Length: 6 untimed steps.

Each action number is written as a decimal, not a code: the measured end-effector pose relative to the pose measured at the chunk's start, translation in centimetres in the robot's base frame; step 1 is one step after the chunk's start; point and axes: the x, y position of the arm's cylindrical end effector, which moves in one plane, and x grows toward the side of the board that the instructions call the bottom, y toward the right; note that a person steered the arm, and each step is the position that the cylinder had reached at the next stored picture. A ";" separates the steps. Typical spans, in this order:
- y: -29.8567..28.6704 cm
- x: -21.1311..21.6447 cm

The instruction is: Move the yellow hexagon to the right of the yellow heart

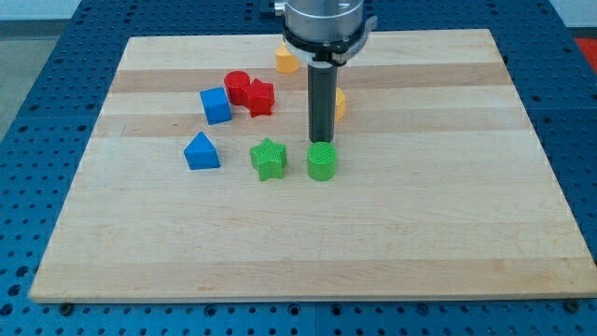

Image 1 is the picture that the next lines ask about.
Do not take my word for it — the blue cube block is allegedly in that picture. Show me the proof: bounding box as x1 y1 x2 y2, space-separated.
200 87 232 125

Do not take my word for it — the green cylinder block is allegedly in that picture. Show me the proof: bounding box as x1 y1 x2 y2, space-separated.
307 142 337 181

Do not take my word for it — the yellow hexagon block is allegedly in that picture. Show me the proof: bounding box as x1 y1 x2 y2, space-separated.
335 88 346 122

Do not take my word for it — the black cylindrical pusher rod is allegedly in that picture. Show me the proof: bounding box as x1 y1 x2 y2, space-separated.
308 63 338 143

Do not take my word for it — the red cylinder block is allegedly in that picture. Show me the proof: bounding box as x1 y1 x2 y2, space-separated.
224 70 251 105

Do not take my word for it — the blue triangle block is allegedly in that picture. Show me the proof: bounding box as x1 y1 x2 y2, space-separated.
184 132 221 170

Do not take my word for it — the yellow heart block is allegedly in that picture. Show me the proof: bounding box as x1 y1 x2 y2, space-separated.
274 44 299 74

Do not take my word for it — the green star block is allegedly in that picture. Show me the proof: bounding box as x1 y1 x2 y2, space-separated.
249 137 287 181

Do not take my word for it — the red star block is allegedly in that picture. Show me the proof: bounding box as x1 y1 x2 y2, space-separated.
243 78 275 118

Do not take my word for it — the light wooden board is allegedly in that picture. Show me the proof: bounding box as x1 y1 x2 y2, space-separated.
29 29 596 303

